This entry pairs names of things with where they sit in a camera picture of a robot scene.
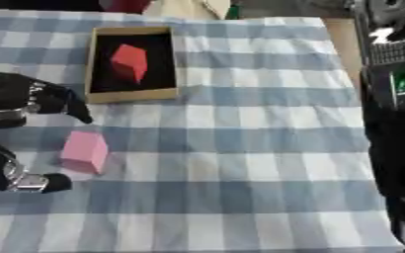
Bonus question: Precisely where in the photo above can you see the red block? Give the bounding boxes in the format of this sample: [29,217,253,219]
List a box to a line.
[109,43,149,85]

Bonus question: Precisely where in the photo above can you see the pink block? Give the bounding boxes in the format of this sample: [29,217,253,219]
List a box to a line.
[58,130,112,176]

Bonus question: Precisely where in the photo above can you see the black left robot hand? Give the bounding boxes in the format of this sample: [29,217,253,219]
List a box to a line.
[0,72,96,195]

